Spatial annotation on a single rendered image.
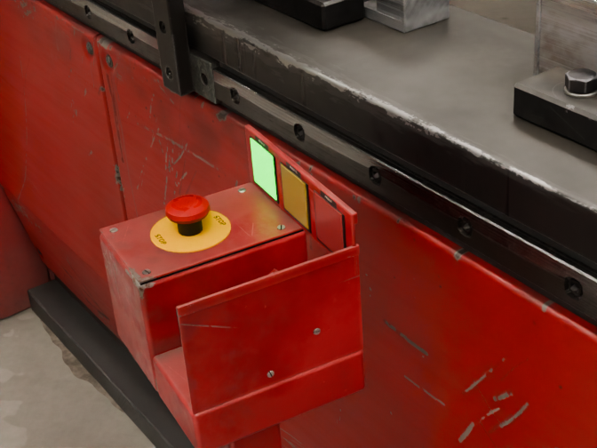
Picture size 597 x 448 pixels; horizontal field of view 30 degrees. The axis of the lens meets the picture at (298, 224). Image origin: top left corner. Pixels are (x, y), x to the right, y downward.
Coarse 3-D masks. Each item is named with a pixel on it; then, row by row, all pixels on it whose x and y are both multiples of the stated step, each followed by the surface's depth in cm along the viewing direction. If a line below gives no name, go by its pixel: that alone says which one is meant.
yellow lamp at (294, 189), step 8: (288, 176) 97; (296, 176) 95; (288, 184) 97; (296, 184) 96; (304, 184) 94; (288, 192) 98; (296, 192) 96; (304, 192) 95; (288, 200) 99; (296, 200) 97; (304, 200) 95; (288, 208) 99; (296, 208) 97; (304, 208) 96; (296, 216) 98; (304, 216) 96; (304, 224) 97
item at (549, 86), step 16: (528, 80) 92; (544, 80) 91; (560, 80) 91; (528, 96) 91; (544, 96) 89; (560, 96) 89; (528, 112) 91; (544, 112) 90; (560, 112) 88; (576, 112) 87; (592, 112) 86; (560, 128) 89; (576, 128) 87; (592, 128) 86; (592, 144) 86
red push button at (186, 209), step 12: (168, 204) 98; (180, 204) 97; (192, 204) 97; (204, 204) 98; (168, 216) 97; (180, 216) 96; (192, 216) 96; (204, 216) 97; (180, 228) 98; (192, 228) 98
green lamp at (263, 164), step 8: (256, 144) 101; (256, 152) 102; (264, 152) 100; (256, 160) 103; (264, 160) 101; (272, 160) 99; (256, 168) 103; (264, 168) 101; (272, 168) 100; (256, 176) 104; (264, 176) 102; (272, 176) 100; (264, 184) 103; (272, 184) 101; (272, 192) 101
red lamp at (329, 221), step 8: (320, 200) 92; (320, 208) 93; (328, 208) 91; (320, 216) 93; (328, 216) 92; (336, 216) 90; (320, 224) 94; (328, 224) 92; (336, 224) 91; (320, 232) 94; (328, 232) 93; (336, 232) 91; (320, 240) 95; (328, 240) 93; (336, 240) 92; (336, 248) 92
